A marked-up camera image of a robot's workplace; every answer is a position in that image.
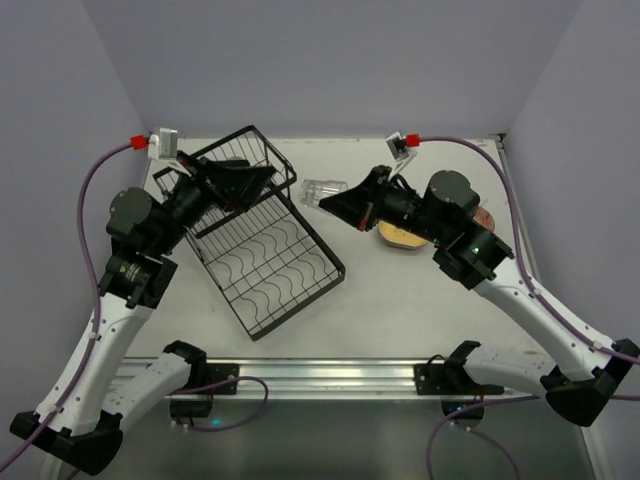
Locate blue patterned bowl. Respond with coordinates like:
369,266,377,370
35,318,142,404
473,207,496,232

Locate aluminium mounting rail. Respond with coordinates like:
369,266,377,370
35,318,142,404
109,356,481,399

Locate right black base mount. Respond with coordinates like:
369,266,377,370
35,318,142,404
413,354,486,415

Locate yellow square plate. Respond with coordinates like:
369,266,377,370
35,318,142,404
378,222,428,250

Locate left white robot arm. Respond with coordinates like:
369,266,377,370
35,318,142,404
1,152,276,475

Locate black wire dish rack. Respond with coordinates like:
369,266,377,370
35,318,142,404
172,125,346,341

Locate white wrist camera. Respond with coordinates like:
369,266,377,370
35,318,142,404
385,132,421,178
147,127,181,170

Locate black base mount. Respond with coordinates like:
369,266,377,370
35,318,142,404
413,354,486,415
169,363,240,426

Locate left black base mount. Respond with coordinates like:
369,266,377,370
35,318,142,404
169,363,240,426

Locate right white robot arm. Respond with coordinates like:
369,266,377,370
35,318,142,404
319,166,639,427

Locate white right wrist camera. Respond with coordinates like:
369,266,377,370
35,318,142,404
385,132,421,178

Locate purple cable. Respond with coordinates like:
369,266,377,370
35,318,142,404
427,132,640,480
0,134,269,480

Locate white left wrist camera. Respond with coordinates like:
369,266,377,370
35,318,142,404
147,127,181,170

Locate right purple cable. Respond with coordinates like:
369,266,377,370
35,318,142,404
427,132,640,480

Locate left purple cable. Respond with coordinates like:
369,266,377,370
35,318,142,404
0,134,269,480

